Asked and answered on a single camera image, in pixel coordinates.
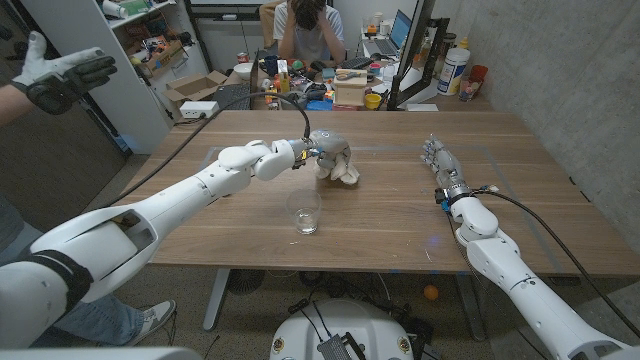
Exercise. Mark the red cup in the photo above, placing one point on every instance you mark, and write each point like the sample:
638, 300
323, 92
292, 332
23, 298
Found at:
478, 73

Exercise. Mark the clear glass cup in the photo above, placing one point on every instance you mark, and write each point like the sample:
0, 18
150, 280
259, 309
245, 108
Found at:
304, 212

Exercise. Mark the white bowl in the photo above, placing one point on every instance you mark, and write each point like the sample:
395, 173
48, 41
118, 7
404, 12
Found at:
243, 71

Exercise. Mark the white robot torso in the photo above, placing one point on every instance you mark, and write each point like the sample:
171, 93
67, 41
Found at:
345, 320

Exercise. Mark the beige cloth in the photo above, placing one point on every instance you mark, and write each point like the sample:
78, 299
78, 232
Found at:
345, 172

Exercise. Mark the glass jar with colourful items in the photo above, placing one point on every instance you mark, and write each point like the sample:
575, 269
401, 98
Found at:
468, 89

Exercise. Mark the seated person in grey shirt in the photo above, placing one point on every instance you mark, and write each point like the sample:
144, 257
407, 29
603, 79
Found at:
307, 35

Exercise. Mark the grey table leg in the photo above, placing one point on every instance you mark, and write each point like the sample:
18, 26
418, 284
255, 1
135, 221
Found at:
216, 300
471, 310

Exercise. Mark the white flat device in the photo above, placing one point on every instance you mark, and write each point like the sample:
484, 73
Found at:
422, 107

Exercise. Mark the black and white teleoperation glove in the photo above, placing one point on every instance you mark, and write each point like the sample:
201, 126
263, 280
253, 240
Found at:
50, 80

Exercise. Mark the black computer monitor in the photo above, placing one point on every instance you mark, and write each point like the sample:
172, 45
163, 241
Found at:
412, 45

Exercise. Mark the small wooden box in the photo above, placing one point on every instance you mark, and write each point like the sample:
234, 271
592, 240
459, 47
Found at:
350, 90

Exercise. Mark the cardboard box of tools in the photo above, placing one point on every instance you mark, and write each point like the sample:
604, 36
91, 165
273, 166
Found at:
160, 60

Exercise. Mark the dark blue mug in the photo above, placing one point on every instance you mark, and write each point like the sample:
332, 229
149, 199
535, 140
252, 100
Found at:
270, 66

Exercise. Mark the open cardboard box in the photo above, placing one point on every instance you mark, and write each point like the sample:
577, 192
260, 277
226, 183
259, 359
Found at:
195, 86

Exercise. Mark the yellow bottle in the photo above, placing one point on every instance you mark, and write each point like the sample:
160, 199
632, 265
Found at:
464, 43

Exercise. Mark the blue flat container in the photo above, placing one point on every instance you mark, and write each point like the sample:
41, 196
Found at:
320, 106

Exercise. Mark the grey and white sneaker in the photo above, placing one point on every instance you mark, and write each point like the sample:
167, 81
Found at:
152, 317

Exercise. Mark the white shelf unit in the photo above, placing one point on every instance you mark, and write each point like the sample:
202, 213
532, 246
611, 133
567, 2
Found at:
125, 105

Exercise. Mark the operator blue jeans leg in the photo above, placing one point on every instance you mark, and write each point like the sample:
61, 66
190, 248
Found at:
105, 322

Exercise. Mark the black monitor stand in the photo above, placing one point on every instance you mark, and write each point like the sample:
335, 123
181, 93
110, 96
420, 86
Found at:
439, 35

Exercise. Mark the black keyboard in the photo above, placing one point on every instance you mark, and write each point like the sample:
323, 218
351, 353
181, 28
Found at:
235, 92
356, 63

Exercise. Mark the red soda can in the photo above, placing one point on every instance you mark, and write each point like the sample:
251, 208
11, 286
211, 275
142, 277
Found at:
242, 57

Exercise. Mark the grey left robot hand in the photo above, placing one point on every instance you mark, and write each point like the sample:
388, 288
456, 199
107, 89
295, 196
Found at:
330, 142

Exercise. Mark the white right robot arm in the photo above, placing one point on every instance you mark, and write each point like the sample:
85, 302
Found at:
500, 260

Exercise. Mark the operator bare forearm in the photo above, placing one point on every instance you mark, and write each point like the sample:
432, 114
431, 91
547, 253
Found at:
12, 105

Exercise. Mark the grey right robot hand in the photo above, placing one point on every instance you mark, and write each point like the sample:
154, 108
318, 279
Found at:
446, 167

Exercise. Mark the white power strip box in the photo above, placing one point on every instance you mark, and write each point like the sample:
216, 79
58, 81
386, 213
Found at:
199, 109

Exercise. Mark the yellow cup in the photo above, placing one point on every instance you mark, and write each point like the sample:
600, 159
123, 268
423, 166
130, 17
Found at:
372, 101

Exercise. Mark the orange ball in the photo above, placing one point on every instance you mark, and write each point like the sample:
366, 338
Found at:
431, 292

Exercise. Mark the white canister with blue label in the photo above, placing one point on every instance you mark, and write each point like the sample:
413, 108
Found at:
452, 72

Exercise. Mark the grey tape roll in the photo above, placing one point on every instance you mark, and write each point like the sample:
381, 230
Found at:
287, 104

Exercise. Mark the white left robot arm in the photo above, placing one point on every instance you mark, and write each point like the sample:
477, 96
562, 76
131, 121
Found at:
175, 200

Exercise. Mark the open laptop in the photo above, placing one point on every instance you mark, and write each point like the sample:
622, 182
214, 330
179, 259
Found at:
397, 30

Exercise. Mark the black round fan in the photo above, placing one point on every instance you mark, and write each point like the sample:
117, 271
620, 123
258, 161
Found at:
245, 281

